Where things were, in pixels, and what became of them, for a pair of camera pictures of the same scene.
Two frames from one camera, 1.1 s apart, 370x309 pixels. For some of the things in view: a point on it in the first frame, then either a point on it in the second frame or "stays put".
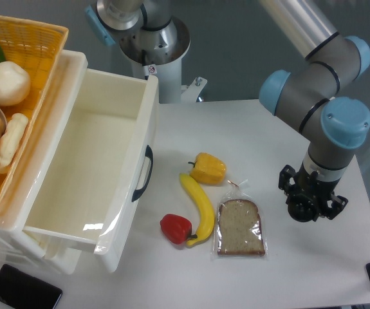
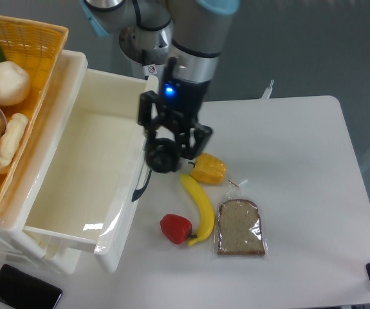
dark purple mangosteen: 302,208 -> 163,155
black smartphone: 13,286 stays put
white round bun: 7,83 stays put
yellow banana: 209,220 stays put
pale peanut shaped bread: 14,128 stays put
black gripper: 309,183 -> 181,100
